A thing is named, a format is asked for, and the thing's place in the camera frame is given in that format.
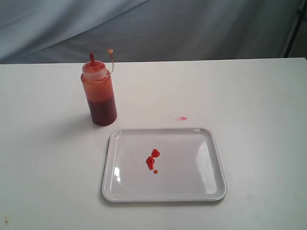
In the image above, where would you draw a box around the red sauce squeeze bottle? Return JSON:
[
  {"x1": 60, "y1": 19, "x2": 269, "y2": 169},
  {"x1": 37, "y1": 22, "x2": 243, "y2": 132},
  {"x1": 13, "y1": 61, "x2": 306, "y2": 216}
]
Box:
[{"x1": 81, "y1": 49, "x2": 117, "y2": 127}]

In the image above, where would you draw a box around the red sauce blob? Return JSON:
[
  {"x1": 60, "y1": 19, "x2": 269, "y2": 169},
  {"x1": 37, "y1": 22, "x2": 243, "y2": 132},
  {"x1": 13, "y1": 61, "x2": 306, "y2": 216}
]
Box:
[{"x1": 146, "y1": 149, "x2": 160, "y2": 174}]

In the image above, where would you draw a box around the white rectangular tray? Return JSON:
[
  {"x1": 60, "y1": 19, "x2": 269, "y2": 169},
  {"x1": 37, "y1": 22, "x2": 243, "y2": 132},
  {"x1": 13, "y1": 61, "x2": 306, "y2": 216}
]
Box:
[{"x1": 101, "y1": 128, "x2": 227, "y2": 202}]

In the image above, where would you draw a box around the white backdrop cloth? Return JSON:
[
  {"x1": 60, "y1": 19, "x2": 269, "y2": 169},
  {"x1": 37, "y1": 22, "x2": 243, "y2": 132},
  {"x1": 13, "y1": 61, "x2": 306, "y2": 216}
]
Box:
[{"x1": 0, "y1": 0, "x2": 302, "y2": 64}]

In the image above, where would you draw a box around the black backdrop stand pole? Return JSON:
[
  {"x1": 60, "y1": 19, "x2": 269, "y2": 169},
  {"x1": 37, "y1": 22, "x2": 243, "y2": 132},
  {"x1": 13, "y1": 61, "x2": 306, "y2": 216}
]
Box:
[{"x1": 283, "y1": 0, "x2": 307, "y2": 58}]

